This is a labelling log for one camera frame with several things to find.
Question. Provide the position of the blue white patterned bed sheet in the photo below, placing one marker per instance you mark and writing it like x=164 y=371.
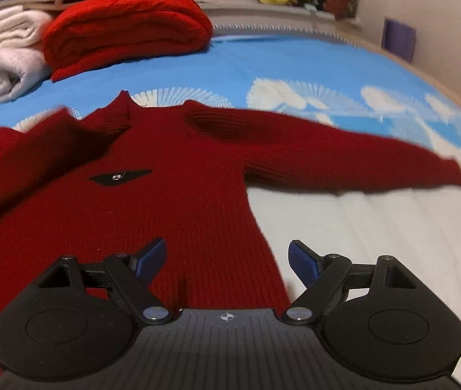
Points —
x=313 y=78

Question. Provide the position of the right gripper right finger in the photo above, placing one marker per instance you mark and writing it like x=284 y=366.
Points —
x=379 y=319

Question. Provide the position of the purple wall panel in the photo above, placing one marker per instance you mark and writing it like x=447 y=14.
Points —
x=399 y=39

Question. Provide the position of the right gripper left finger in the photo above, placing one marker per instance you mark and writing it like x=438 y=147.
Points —
x=76 y=319

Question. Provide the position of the bright red folded sweater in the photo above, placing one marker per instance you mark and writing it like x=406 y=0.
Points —
x=97 y=33

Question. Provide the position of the white folded blanket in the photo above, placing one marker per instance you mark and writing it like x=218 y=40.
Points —
x=22 y=62

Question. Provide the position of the dark red knit sweater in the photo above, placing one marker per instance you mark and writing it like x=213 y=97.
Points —
x=123 y=175

